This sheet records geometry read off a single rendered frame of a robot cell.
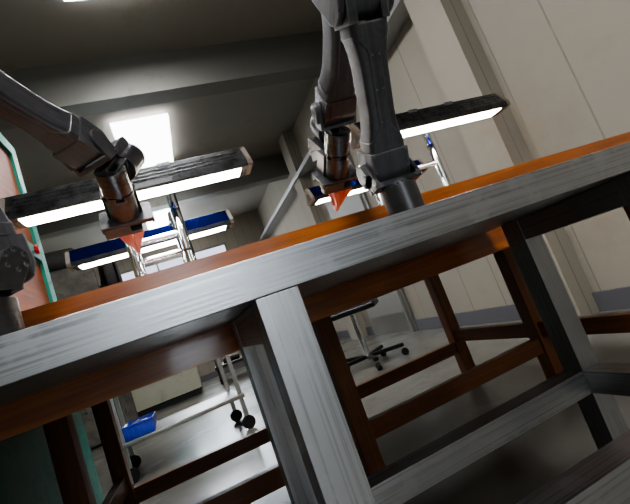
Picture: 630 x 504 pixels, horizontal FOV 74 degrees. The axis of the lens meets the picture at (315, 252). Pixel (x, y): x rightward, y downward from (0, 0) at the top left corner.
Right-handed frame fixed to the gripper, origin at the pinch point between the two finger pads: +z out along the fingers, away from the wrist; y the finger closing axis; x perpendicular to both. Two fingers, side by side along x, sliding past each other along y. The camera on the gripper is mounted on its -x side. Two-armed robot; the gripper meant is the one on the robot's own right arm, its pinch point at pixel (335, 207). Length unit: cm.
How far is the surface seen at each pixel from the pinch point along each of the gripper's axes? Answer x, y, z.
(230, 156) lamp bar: -32.0, 16.3, -3.1
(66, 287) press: -379, 153, 287
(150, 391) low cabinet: -352, 114, 496
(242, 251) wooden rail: 12.5, 27.4, -5.3
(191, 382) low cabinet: -344, 55, 502
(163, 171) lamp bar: -32.0, 34.7, -3.1
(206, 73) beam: -325, -43, 58
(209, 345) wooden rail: 23.8, 38.6, 4.2
